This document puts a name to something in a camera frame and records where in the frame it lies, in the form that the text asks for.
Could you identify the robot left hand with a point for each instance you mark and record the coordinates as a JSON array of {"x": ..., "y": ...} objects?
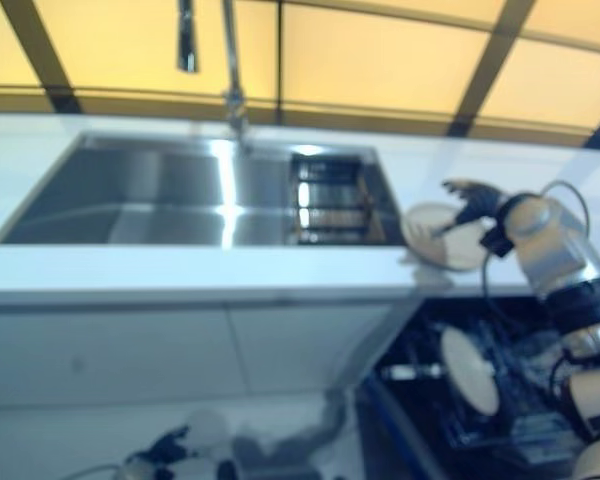
[{"x": 170, "y": 445}]

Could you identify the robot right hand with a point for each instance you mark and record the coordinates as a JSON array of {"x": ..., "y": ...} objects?
[{"x": 477, "y": 200}]

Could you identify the cream round plate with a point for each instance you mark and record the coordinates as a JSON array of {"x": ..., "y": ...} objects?
[
  {"x": 467, "y": 370},
  {"x": 430, "y": 245}
]

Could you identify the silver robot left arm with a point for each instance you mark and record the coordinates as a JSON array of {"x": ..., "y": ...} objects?
[{"x": 137, "y": 470}]

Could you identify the white glossy cabinet door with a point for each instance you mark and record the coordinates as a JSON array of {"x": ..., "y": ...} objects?
[
  {"x": 105, "y": 350},
  {"x": 305, "y": 345}
]

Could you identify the black sink dish rack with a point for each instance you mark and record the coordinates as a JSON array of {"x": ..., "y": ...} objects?
[{"x": 330, "y": 200}]

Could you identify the stainless steel sink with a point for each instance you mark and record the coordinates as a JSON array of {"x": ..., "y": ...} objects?
[{"x": 130, "y": 195}]

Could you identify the chrome pull-down faucet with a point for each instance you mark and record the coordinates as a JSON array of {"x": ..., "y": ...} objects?
[{"x": 232, "y": 75}]

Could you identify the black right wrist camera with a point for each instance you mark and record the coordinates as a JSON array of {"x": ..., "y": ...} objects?
[{"x": 496, "y": 242}]

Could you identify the yellow window with dark frame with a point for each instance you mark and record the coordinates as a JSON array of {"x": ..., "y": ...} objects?
[{"x": 380, "y": 50}]

